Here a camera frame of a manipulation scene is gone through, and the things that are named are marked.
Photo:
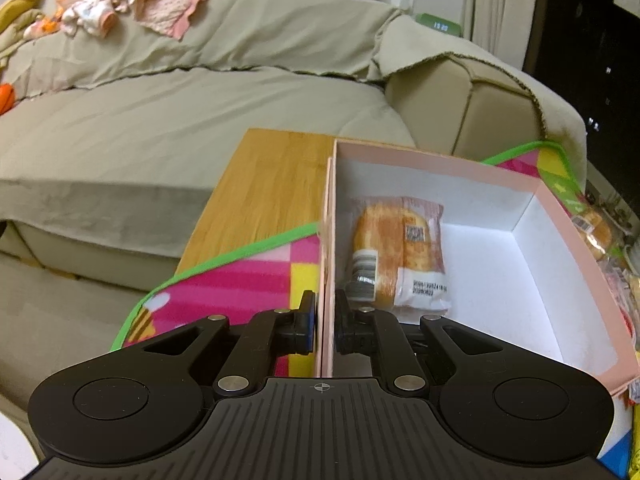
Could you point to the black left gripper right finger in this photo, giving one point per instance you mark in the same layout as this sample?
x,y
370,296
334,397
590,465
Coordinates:
x,y
378,335

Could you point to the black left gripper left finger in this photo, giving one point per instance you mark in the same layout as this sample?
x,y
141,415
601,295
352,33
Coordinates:
x,y
275,343

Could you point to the packaged bread roll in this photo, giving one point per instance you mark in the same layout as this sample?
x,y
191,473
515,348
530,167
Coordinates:
x,y
396,261

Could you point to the pink cardboard box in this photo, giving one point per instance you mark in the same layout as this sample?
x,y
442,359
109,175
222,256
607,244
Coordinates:
x,y
515,264

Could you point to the colourful play mat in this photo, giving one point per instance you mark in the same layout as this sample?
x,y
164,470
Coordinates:
x,y
258,244

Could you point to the beige sofa with cover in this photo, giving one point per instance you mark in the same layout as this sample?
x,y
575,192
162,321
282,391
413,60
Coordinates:
x,y
114,145

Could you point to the round packaged bun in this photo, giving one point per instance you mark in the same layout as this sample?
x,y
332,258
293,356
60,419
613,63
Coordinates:
x,y
595,232

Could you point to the green digital clock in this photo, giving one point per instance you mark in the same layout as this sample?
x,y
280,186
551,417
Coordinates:
x,y
440,24

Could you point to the pile of baby clothes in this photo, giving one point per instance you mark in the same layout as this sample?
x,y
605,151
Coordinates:
x,y
170,18

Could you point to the orange toy ball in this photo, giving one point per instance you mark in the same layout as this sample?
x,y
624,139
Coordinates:
x,y
7,98

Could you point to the white curtain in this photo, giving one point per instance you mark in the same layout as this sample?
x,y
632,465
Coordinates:
x,y
501,27

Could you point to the yellow plush toy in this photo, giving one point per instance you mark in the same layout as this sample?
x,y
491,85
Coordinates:
x,y
16,16

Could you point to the white wall socket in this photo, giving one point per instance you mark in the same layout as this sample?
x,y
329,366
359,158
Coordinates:
x,y
406,6

